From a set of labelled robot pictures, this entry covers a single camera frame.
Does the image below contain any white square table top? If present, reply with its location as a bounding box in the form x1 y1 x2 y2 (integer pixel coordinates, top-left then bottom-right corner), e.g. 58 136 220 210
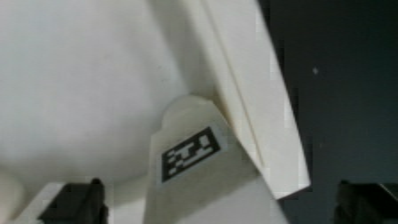
0 0 310 224

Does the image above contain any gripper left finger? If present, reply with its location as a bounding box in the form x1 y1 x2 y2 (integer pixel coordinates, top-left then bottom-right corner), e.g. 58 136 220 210
37 178 108 224

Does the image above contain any white leg with tag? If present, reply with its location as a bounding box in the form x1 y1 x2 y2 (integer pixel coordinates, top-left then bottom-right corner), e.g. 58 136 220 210
143 96 289 224

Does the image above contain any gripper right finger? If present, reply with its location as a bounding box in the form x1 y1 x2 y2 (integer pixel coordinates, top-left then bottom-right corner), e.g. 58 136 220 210
334 180 398 224

